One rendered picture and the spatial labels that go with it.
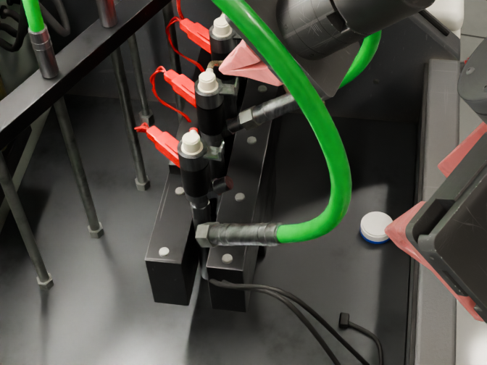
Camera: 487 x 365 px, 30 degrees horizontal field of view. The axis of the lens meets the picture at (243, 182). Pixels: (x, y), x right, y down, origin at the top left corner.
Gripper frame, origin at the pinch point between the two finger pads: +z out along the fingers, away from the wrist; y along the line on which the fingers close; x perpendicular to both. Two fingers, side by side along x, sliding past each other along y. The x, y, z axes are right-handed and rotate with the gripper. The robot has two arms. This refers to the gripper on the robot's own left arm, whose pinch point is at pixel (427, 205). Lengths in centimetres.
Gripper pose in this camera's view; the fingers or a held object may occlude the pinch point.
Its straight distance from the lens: 51.8
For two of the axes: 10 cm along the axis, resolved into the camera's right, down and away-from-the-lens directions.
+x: 6.6, 7.0, 2.7
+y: -6.5, 7.2, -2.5
